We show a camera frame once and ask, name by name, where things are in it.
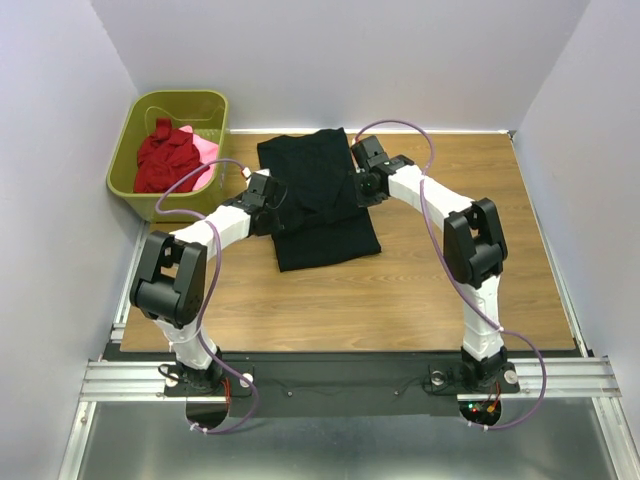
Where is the black t shirt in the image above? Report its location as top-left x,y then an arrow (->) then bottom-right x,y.
257,128 -> 381,272

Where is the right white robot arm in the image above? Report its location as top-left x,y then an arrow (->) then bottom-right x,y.
351,136 -> 508,390

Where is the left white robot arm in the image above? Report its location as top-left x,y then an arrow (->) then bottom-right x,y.
129,169 -> 286,394

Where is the pink t shirt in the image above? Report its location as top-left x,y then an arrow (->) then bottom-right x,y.
180,125 -> 219,191

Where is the olive green plastic bin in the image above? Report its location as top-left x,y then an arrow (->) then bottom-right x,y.
105,89 -> 230,225

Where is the red t shirt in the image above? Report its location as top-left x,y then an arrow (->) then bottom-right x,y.
133,118 -> 203,194

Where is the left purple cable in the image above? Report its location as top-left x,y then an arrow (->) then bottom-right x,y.
155,158 -> 259,434

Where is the purple cable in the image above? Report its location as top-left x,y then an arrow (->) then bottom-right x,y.
353,118 -> 548,432
155,158 -> 259,434

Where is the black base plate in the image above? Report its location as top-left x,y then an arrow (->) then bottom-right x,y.
158,351 -> 520,425

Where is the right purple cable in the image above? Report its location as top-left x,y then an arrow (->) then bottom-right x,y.
353,118 -> 548,432

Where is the aluminium frame rail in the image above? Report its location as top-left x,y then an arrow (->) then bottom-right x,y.
80,357 -> 621,402

